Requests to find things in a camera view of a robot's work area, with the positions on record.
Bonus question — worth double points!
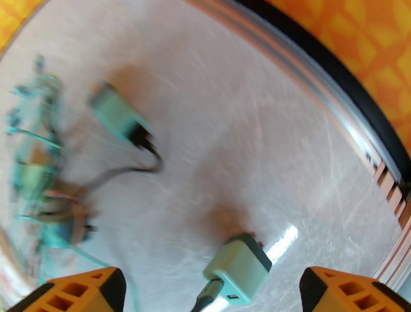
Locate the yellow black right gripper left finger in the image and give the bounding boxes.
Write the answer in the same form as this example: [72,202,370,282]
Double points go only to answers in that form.
[6,266,126,312]

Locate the teal USB cable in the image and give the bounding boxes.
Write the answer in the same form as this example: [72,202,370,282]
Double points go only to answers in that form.
[5,125,65,151]
[191,278,226,312]

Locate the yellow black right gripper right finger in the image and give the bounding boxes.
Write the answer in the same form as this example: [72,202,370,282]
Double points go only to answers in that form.
[299,266,411,312]

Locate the teal USB wall charger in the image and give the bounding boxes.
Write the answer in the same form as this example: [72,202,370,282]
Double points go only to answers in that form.
[14,162,60,201]
[202,232,273,305]
[88,82,153,148]

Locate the pink USB cable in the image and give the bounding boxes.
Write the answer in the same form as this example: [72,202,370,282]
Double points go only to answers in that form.
[42,189,97,244]

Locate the black USB cable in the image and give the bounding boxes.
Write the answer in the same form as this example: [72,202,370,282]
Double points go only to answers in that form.
[86,141,164,193]

